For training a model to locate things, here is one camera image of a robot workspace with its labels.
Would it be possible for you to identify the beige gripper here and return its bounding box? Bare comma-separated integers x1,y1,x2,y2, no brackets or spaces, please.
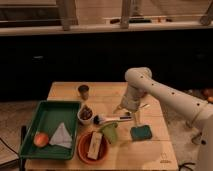
113,85,144,126

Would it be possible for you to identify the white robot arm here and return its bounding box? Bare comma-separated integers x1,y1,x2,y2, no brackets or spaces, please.
119,67,213,171

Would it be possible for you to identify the green plastic cup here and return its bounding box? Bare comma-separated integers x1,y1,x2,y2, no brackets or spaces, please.
99,122,118,144

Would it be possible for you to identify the white cup with brown contents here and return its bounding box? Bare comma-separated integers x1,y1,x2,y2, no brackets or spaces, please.
77,105,93,125

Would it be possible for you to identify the small dark metal cup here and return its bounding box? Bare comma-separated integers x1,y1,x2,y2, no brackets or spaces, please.
78,84,89,100

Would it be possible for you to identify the teal sponge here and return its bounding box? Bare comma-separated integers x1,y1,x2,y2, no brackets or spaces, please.
130,125,152,141

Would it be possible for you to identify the white wooden block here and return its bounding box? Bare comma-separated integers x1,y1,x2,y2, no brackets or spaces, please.
87,132,103,160

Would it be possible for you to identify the orange bowl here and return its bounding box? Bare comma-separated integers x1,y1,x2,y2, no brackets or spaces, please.
77,132,109,165

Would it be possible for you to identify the white folded cloth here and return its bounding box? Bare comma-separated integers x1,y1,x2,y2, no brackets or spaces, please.
49,123,72,149

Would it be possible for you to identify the green plastic tray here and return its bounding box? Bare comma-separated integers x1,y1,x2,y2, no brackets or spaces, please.
19,101,81,160

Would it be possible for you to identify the orange fruit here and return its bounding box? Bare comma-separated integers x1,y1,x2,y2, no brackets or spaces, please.
33,132,49,148

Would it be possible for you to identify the black cable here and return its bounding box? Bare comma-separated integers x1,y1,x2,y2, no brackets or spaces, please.
0,125,28,171

